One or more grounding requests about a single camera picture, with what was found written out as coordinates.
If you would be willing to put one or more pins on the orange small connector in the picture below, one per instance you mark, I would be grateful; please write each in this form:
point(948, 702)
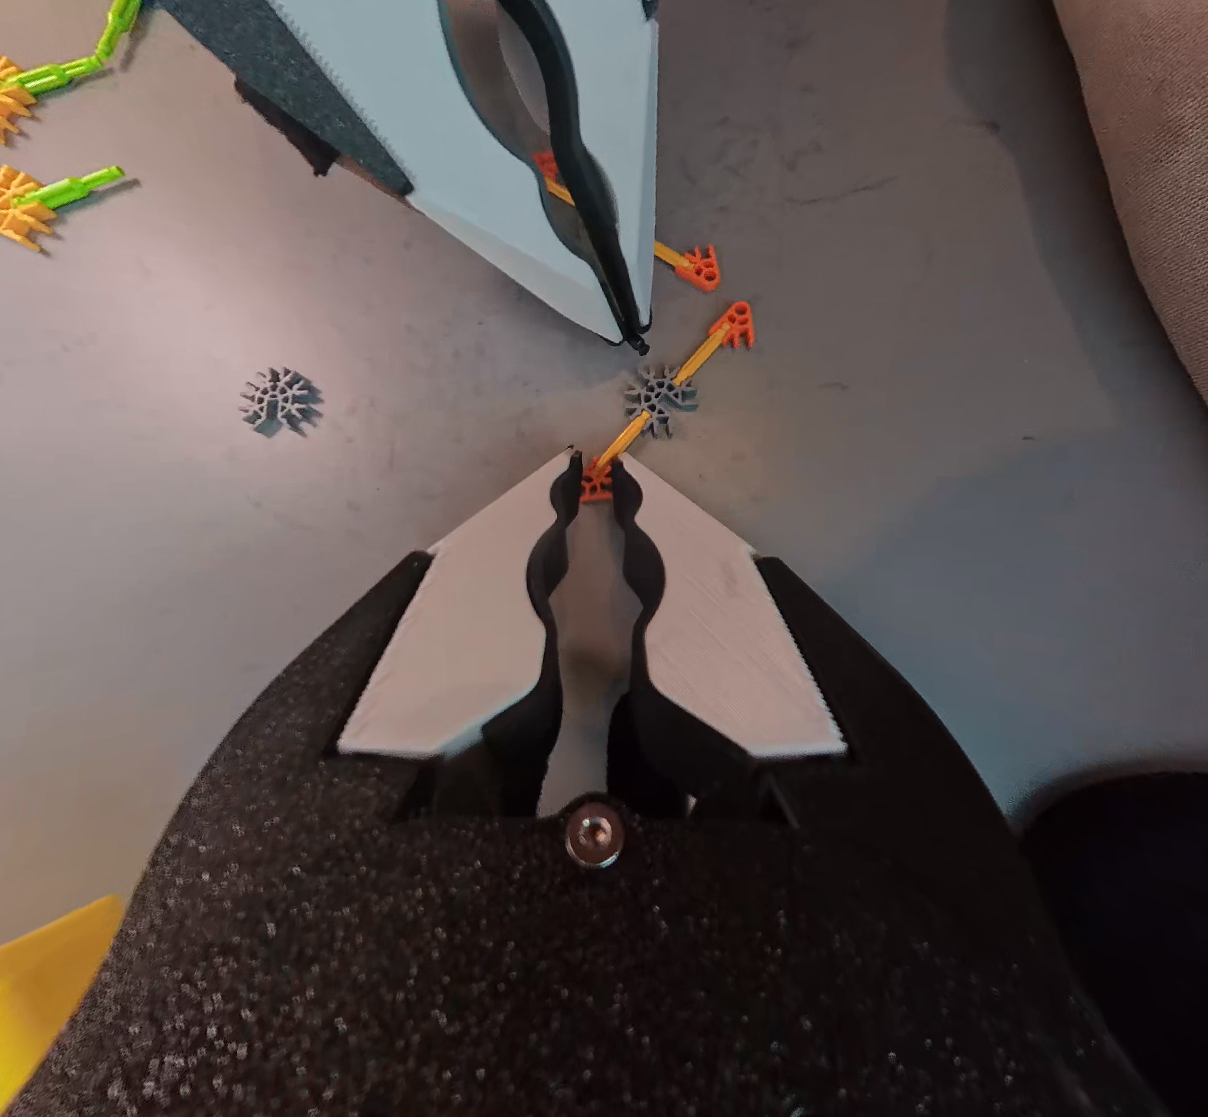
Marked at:
point(736, 325)
point(595, 481)
point(545, 164)
point(703, 269)

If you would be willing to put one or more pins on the toy model with red rod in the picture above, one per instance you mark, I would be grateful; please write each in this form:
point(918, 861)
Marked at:
point(27, 202)

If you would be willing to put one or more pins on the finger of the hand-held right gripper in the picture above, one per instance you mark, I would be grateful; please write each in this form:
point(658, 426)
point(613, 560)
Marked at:
point(377, 53)
point(603, 53)

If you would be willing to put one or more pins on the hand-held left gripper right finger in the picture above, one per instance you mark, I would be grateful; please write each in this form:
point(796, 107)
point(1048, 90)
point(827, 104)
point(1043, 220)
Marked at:
point(736, 654)

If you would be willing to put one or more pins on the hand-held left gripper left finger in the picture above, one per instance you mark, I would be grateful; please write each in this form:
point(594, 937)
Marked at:
point(451, 654)

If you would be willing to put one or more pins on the yellow bin with colourful pieces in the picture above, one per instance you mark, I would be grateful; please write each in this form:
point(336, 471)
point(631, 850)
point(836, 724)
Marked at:
point(38, 986)

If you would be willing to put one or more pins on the yellow short rod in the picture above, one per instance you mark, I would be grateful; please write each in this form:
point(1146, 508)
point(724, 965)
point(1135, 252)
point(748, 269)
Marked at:
point(559, 192)
point(702, 360)
point(622, 443)
point(671, 254)

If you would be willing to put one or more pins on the grey snowflake connector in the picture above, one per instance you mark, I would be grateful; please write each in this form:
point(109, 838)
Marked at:
point(279, 401)
point(660, 398)

